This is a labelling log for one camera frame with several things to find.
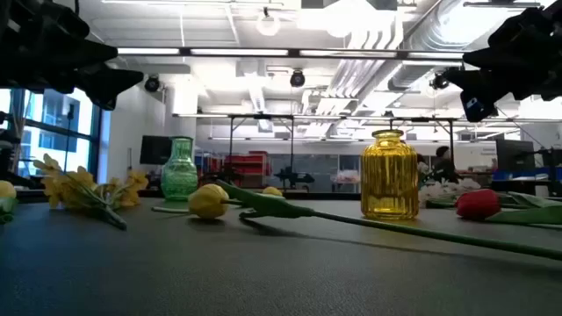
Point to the black wall screen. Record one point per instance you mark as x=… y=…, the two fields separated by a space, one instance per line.
x=156 y=150

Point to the green ribbed glass vase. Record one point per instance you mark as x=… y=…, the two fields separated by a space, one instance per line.
x=179 y=175

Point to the yellow ribbed glass vase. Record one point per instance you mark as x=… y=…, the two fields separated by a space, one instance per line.
x=388 y=175

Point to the black stand pole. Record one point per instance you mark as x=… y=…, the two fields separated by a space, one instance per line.
x=69 y=115

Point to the black background robot arm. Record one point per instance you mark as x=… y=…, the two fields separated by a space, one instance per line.
x=294 y=177

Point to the black background rig frame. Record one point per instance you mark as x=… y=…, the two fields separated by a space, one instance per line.
x=292 y=131

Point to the yellow daffodil bunch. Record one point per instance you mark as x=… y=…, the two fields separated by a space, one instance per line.
x=79 y=184

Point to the person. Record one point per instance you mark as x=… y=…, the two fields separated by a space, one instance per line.
x=444 y=169
x=421 y=167

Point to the round white ceiling lamp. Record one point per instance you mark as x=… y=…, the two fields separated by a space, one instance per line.
x=268 y=25

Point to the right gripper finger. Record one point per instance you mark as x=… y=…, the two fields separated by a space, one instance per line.
x=483 y=90
x=496 y=57

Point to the yellow artificial tulip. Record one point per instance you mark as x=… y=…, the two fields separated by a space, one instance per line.
x=208 y=202
x=5 y=189
x=272 y=191

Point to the black desk monitor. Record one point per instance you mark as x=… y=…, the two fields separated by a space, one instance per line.
x=513 y=155

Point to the red storage crates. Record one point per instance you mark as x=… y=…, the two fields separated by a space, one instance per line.
x=248 y=162

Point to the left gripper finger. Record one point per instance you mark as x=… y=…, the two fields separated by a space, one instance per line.
x=110 y=83
x=96 y=52

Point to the black ceiling spotlight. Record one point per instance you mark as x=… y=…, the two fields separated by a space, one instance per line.
x=152 y=83
x=297 y=79
x=439 y=81

